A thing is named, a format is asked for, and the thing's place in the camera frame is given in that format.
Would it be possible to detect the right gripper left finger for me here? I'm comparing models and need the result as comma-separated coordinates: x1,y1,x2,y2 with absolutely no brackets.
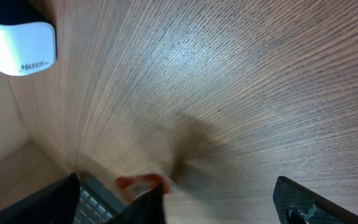
0,172,80,224

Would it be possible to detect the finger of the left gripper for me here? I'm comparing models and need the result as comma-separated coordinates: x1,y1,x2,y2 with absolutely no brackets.
108,184,166,224

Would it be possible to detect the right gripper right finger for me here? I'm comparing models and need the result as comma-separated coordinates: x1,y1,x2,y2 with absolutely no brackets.
273,176,358,224

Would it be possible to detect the red stick sachet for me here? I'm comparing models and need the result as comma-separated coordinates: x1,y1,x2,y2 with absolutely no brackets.
114,174,170,202

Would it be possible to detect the white barcode scanner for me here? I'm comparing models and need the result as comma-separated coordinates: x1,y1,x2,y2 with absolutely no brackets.
0,0,57,77

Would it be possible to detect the grey plastic mesh basket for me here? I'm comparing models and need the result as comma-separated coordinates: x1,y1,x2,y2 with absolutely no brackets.
73,174,126,224

